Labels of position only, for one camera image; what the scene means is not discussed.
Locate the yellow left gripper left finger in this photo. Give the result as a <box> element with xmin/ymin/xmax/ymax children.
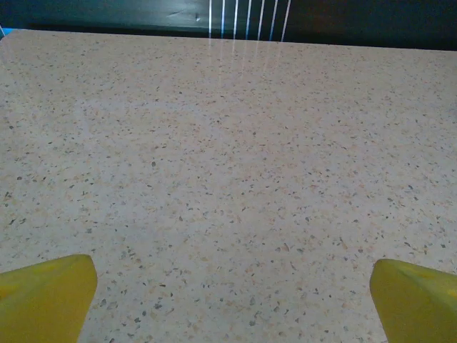
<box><xmin>0</xmin><ymin>254</ymin><xmax>99</xmax><ymax>343</ymax></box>

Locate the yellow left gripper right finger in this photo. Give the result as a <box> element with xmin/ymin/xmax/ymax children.
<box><xmin>370</xmin><ymin>258</ymin><xmax>457</xmax><ymax>343</ymax></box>

